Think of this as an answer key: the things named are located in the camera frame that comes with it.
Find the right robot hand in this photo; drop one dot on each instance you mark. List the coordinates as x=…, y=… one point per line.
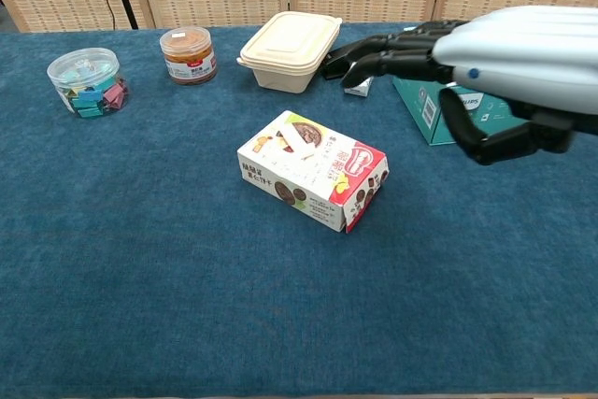
x=514, y=53

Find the blue felt table cover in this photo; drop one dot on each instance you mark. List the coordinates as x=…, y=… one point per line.
x=187, y=277

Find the black stapler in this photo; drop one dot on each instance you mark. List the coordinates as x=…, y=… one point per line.
x=332, y=72

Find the clear jar of binder clips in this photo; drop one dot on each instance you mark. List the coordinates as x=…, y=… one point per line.
x=89, y=86

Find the teal Philips speaker box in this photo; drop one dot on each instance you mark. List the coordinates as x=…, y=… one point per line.
x=420, y=107

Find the jar with orange lid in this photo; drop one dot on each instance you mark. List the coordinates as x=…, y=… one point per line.
x=189, y=60

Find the pink paper strip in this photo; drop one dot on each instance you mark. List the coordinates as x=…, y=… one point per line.
x=299, y=142

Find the small white staples box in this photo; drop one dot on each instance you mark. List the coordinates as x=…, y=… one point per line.
x=360, y=89

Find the beige lidded lunch container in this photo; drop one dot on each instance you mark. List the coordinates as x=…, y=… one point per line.
x=285, y=48

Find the colourful snack box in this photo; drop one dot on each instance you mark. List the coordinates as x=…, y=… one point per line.
x=322, y=184

